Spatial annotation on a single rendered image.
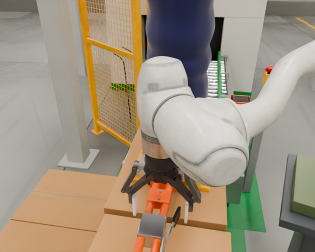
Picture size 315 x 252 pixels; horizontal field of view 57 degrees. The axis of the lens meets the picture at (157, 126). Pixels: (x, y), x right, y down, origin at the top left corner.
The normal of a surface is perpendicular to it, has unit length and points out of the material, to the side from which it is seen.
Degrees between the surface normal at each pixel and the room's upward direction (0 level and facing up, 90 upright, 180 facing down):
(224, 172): 91
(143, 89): 85
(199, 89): 76
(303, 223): 0
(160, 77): 63
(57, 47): 90
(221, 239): 0
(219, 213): 0
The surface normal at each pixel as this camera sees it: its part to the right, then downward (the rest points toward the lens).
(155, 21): -0.79, 0.19
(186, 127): -0.57, -0.51
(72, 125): -0.17, 0.50
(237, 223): 0.00, -0.86
